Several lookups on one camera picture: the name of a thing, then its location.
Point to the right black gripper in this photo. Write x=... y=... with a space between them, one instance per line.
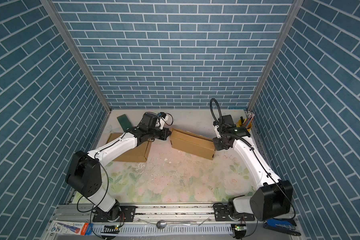
x=217 y=145

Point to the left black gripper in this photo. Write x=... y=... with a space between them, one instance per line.
x=164 y=135

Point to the cardboard box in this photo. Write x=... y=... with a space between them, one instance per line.
x=192 y=144
x=132 y=151

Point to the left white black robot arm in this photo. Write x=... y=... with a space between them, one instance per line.
x=87 y=170

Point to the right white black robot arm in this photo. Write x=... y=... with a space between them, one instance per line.
x=273 y=196

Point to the pens in cup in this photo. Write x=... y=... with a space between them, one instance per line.
x=250 y=117

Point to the yellow pen cup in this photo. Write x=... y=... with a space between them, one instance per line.
x=243 y=123

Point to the green rectangular sponge block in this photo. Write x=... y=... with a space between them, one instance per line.
x=125 y=123

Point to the metal spoon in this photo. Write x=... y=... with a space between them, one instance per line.
x=161 y=224

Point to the blue black pliers tool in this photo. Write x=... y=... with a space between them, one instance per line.
x=288 y=227

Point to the white blue product package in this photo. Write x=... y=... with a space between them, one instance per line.
x=70 y=228

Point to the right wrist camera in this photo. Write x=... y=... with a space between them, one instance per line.
x=216 y=128

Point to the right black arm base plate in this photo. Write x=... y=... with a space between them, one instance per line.
x=224 y=213

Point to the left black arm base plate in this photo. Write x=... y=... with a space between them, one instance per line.
x=119 y=214

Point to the white slotted cable duct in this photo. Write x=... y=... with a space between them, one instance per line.
x=150 y=230

